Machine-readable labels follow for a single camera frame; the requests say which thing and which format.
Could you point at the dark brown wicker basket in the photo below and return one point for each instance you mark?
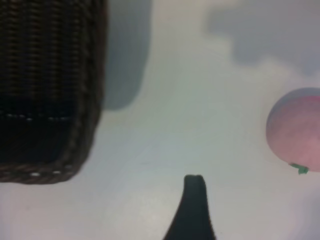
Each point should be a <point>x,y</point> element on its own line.
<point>45,75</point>

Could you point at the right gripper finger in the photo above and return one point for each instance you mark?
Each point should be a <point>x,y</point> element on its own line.
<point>193,212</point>

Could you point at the pink peach with green leaf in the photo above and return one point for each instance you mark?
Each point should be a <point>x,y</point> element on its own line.
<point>297,130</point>

